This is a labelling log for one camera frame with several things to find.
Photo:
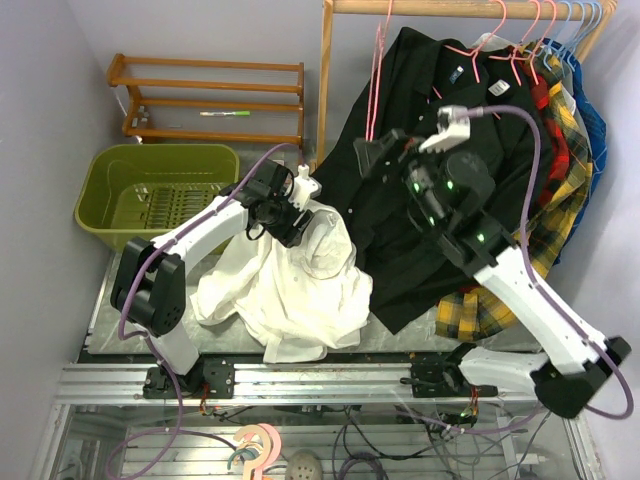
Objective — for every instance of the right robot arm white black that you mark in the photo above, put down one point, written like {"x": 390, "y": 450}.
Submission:
{"x": 450, "y": 188}

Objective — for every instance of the blue hanger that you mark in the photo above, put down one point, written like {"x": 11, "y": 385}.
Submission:
{"x": 590, "y": 25}
{"x": 573, "y": 25}
{"x": 548, "y": 49}

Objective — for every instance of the pink hanger of black shirt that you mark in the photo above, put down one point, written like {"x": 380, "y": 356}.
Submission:
{"x": 473, "y": 54}

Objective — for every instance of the wooden clothes rack frame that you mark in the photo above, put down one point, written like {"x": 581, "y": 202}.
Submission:
{"x": 520, "y": 10}

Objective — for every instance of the pink wire hanger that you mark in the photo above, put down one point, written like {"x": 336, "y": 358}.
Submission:
{"x": 374, "y": 84}

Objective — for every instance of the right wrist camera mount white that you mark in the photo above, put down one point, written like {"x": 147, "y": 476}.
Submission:
{"x": 453, "y": 129}

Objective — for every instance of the peach plastic hangers pile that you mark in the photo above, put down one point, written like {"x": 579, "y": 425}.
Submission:
{"x": 260, "y": 444}

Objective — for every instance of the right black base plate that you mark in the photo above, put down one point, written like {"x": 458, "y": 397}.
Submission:
{"x": 435, "y": 376}

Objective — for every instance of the grey perforated shoe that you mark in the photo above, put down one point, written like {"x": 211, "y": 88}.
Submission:
{"x": 304, "y": 465}

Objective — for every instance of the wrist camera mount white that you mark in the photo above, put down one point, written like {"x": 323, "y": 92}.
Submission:
{"x": 304, "y": 188}
{"x": 453, "y": 129}

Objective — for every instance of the black shirt front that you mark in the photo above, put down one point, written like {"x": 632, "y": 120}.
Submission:
{"x": 418, "y": 76}

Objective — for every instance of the yellow plaid shirt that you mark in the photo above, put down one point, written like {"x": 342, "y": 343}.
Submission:
{"x": 478, "y": 314}

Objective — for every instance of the black shirt behind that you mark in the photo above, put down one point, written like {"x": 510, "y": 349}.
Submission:
{"x": 510, "y": 84}

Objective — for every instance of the wooden shoe rack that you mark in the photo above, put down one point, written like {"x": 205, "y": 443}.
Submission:
{"x": 165, "y": 96}

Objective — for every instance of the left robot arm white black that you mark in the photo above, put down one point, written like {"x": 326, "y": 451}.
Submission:
{"x": 150, "y": 286}

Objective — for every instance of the black shirt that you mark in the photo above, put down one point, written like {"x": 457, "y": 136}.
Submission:
{"x": 418, "y": 76}
{"x": 510, "y": 84}

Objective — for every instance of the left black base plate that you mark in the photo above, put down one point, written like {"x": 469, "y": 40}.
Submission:
{"x": 208, "y": 378}

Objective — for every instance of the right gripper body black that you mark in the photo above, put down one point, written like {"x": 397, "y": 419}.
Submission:
{"x": 406, "y": 153}

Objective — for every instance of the aluminium rail base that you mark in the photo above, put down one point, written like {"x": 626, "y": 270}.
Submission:
{"x": 252, "y": 384}

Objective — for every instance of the red plaid shirt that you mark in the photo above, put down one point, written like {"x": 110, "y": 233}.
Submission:
{"x": 555, "y": 158}

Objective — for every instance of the blue shirt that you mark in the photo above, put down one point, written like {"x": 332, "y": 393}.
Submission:
{"x": 594, "y": 125}

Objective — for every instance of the green plastic laundry basket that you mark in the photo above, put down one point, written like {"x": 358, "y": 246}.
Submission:
{"x": 147, "y": 190}

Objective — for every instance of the white shirt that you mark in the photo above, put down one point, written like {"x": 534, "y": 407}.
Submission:
{"x": 298, "y": 302}

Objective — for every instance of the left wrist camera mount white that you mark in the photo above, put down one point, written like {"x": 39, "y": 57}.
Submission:
{"x": 304, "y": 188}

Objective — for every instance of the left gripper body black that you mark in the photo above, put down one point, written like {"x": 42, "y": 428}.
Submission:
{"x": 289, "y": 233}

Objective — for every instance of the green white marker pen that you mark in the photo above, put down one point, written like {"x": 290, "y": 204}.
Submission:
{"x": 222, "y": 114}

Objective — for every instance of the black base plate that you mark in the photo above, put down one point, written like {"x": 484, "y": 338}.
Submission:
{"x": 435, "y": 376}
{"x": 208, "y": 378}

